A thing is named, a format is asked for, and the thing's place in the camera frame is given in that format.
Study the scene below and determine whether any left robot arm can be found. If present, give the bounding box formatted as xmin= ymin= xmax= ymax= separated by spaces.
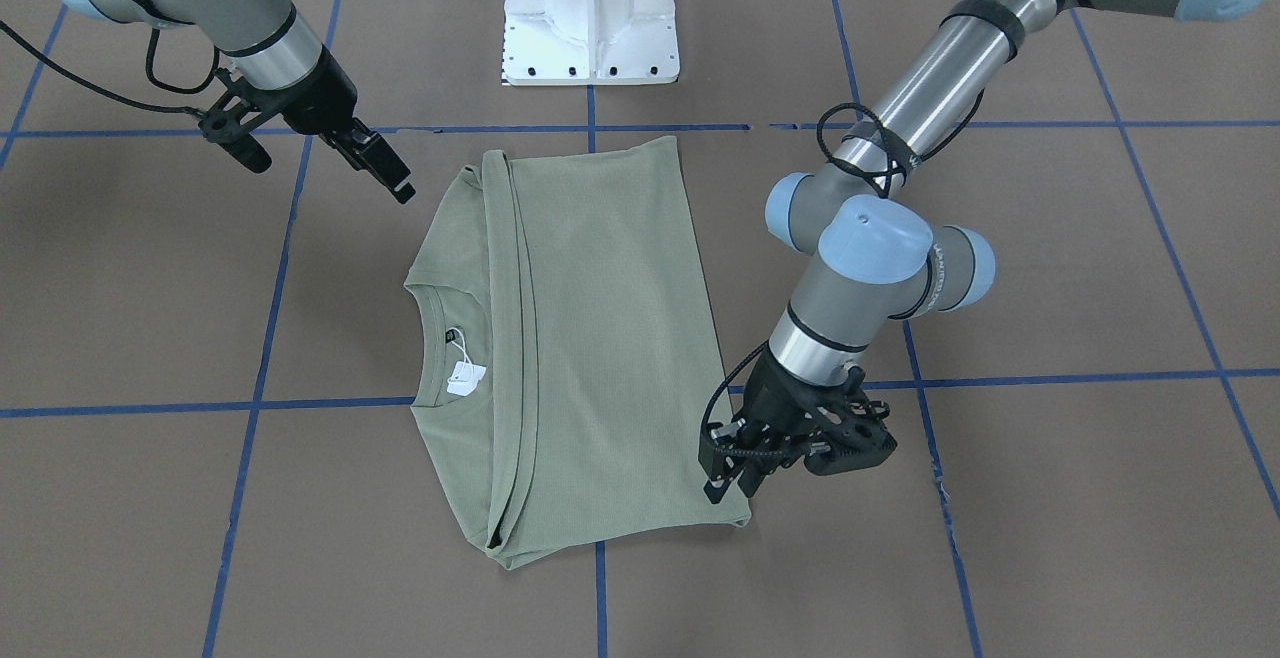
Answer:
xmin=698 ymin=0 xmax=1266 ymax=502

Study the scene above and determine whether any olive green long-sleeve shirt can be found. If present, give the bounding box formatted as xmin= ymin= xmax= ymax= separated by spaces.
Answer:
xmin=404 ymin=137 xmax=751 ymax=570

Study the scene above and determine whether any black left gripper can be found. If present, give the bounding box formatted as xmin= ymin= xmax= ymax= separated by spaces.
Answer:
xmin=698 ymin=343 xmax=897 ymax=506

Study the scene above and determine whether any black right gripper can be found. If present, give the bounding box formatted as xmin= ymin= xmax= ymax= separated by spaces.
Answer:
xmin=198 ymin=47 xmax=416 ymax=204

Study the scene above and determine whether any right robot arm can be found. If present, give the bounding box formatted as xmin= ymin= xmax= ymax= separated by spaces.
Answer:
xmin=61 ymin=0 xmax=415 ymax=204

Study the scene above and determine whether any white paper price tag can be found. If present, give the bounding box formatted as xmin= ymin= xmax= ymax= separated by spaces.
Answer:
xmin=444 ymin=361 xmax=488 ymax=397

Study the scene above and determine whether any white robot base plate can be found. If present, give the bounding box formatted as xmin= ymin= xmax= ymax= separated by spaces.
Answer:
xmin=500 ymin=0 xmax=681 ymax=87

